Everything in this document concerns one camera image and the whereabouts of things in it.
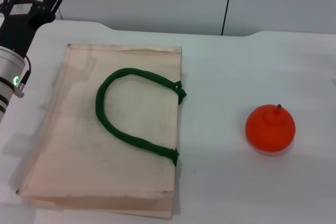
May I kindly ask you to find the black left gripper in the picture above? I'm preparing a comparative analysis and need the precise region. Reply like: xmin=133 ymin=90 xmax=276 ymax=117
xmin=0 ymin=0 xmax=66 ymax=57

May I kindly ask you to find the cream handbag with green handle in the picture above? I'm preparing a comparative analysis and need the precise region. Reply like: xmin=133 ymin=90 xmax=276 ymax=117
xmin=16 ymin=43 xmax=187 ymax=221

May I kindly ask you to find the orange toy fruit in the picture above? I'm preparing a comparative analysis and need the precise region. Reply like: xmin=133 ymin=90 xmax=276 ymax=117
xmin=245 ymin=104 xmax=297 ymax=153

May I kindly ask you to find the thin dark vertical rod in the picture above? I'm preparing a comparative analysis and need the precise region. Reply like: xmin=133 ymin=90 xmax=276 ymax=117
xmin=220 ymin=0 xmax=236 ymax=37

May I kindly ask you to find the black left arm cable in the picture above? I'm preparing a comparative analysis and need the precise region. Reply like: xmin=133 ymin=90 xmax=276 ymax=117
xmin=15 ymin=55 xmax=33 ymax=98

